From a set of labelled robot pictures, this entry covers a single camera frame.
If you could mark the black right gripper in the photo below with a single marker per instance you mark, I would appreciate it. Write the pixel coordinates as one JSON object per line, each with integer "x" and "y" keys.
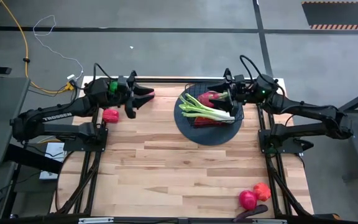
{"x": 244, "y": 90}

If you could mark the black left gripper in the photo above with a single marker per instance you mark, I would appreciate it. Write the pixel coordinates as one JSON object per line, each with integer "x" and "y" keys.
{"x": 125, "y": 91}

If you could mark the green leek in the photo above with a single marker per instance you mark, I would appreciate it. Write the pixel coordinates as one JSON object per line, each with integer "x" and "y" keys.
{"x": 210, "y": 113}

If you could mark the green round fruit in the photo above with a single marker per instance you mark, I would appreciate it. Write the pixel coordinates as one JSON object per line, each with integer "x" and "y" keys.
{"x": 113, "y": 87}

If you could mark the red bell pepper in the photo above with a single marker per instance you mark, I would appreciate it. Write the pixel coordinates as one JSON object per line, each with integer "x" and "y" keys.
{"x": 110, "y": 115}
{"x": 204, "y": 122}

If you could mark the orange bell pepper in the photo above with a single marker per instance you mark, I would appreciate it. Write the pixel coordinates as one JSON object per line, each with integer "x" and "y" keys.
{"x": 262, "y": 191}

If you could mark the glossy pink-red bell pepper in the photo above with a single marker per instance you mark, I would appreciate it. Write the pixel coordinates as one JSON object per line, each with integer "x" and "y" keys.
{"x": 248, "y": 200}

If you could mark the long purple eggplant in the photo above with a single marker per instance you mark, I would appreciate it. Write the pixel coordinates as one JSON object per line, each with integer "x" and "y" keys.
{"x": 253, "y": 211}

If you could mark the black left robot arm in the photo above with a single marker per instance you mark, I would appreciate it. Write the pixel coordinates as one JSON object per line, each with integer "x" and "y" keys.
{"x": 54, "y": 115}

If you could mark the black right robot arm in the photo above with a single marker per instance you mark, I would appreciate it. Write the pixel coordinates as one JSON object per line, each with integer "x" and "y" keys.
{"x": 306, "y": 109}

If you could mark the round dark mat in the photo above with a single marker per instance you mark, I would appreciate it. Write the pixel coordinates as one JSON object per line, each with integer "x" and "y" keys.
{"x": 207, "y": 135}

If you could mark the white plug adapter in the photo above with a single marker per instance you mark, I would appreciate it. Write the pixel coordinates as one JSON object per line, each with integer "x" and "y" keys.
{"x": 71, "y": 76}

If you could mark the white power box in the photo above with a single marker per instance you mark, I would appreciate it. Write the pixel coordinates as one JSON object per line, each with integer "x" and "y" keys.
{"x": 54, "y": 151}

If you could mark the black desk leg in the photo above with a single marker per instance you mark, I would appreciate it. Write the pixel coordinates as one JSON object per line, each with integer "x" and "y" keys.
{"x": 33, "y": 158}

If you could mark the black hazard striped mat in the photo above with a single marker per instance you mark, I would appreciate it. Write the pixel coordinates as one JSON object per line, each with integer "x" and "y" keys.
{"x": 337, "y": 14}

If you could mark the gray side desk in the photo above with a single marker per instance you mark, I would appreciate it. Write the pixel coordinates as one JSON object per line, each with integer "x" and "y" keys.
{"x": 2, "y": 118}

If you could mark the black frame camera mount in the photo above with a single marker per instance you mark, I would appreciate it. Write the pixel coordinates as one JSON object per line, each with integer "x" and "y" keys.
{"x": 227, "y": 74}
{"x": 132, "y": 74}

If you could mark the black table frame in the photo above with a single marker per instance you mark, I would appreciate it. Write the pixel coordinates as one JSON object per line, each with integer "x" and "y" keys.
{"x": 172, "y": 80}

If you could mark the silver metal bracket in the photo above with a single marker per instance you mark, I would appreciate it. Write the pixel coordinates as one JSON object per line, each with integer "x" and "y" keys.
{"x": 269, "y": 221}
{"x": 95, "y": 220}

